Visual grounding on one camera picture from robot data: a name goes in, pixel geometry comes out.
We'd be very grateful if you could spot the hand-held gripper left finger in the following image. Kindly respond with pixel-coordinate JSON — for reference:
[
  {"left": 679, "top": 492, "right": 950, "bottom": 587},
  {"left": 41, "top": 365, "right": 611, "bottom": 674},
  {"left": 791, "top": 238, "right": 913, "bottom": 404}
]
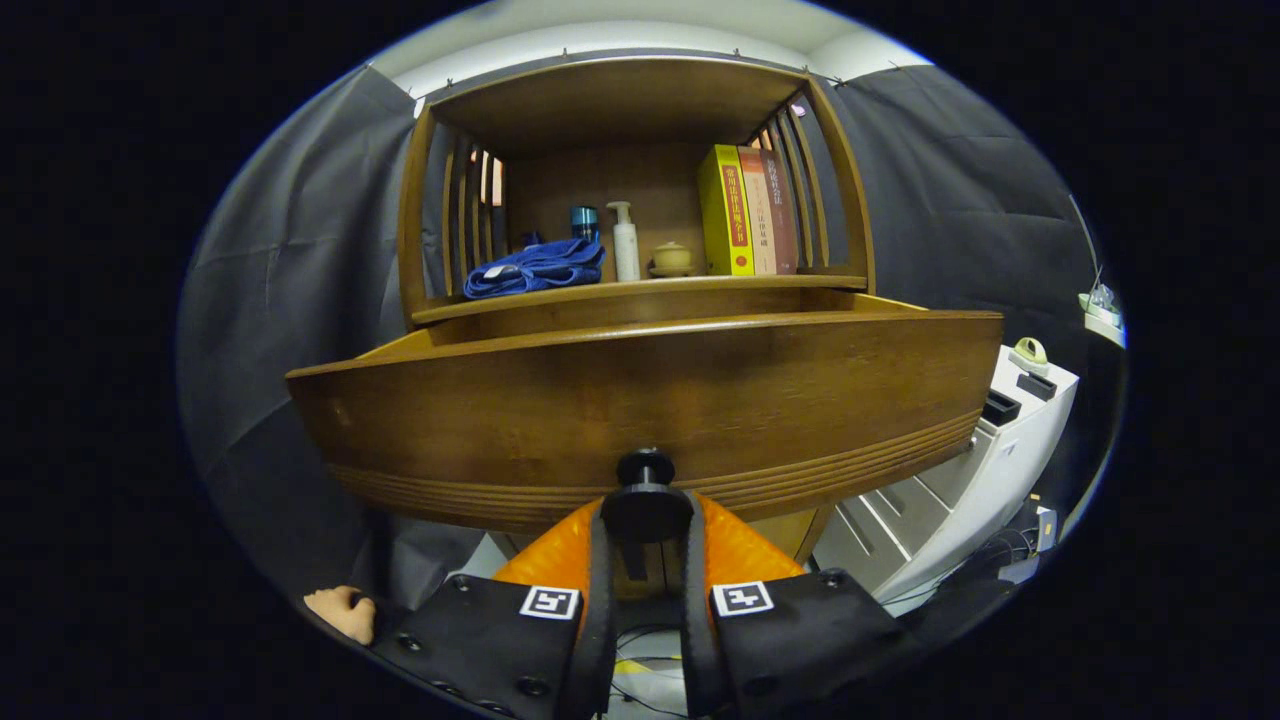
[{"left": 370, "top": 495, "right": 621, "bottom": 720}]

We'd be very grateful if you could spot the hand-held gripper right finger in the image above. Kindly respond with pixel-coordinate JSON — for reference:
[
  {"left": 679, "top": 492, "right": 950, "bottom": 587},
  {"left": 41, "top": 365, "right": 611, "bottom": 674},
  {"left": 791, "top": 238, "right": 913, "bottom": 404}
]
[{"left": 680, "top": 490, "right": 921, "bottom": 720}]

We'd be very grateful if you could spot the black drawer knob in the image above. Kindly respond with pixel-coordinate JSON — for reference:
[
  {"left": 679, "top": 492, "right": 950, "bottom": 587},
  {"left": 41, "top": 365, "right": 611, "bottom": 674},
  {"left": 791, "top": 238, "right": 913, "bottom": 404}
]
[{"left": 600, "top": 449, "right": 695, "bottom": 546}]

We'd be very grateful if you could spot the wooden drawer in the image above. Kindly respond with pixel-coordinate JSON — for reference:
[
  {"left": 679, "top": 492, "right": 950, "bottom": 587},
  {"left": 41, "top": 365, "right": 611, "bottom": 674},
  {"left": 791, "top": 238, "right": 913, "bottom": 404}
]
[{"left": 285, "top": 290, "right": 1004, "bottom": 536}]

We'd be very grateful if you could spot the white drawer unit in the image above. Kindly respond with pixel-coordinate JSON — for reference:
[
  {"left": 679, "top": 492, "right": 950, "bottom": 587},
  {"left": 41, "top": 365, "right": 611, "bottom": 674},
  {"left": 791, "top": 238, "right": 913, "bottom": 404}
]
[{"left": 812, "top": 345, "right": 1081, "bottom": 606}]

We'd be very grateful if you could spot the wooden countertop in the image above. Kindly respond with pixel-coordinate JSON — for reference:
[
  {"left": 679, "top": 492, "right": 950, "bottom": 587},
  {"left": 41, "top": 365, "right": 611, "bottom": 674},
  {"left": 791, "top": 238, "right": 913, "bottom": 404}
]
[{"left": 412, "top": 272, "right": 869, "bottom": 326}]

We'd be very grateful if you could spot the wooden cabinet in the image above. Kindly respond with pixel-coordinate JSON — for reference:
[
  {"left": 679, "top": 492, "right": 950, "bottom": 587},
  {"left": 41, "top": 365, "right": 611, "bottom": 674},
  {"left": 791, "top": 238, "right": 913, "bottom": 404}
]
[{"left": 397, "top": 55, "right": 877, "bottom": 566}]

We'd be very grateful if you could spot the blue towel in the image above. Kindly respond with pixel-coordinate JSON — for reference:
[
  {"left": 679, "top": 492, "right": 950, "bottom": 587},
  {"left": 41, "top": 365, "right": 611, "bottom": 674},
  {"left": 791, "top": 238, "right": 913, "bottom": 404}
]
[{"left": 463, "top": 237, "right": 607, "bottom": 300}]

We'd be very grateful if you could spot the white pump bottle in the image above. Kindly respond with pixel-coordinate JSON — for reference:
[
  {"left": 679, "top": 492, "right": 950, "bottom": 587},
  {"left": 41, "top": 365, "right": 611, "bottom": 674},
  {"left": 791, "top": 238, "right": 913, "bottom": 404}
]
[{"left": 606, "top": 201, "right": 642, "bottom": 283}]

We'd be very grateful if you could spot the thick yellow book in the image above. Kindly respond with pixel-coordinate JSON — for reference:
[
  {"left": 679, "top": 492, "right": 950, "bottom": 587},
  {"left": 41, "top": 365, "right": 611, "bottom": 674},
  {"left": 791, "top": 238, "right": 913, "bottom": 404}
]
[{"left": 697, "top": 144, "right": 756, "bottom": 278}]

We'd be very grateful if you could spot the orange and white book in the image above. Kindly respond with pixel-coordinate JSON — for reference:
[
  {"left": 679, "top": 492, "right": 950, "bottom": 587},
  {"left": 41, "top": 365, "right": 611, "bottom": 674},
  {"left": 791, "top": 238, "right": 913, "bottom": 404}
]
[{"left": 738, "top": 146, "right": 779, "bottom": 276}]

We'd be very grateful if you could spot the brown book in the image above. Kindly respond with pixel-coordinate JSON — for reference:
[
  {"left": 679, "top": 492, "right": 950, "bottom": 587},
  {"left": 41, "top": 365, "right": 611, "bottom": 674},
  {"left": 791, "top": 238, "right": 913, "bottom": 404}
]
[{"left": 760, "top": 149, "right": 799, "bottom": 275}]

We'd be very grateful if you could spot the white shelf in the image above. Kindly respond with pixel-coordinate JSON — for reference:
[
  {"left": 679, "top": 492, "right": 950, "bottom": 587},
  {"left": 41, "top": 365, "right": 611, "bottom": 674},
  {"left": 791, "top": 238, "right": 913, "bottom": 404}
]
[{"left": 1078, "top": 290, "right": 1126, "bottom": 348}]

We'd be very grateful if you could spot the black floor cable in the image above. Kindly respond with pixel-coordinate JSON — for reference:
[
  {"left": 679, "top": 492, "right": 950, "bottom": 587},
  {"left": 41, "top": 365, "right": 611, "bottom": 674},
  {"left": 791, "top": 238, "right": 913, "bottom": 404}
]
[{"left": 610, "top": 622, "right": 691, "bottom": 717}]

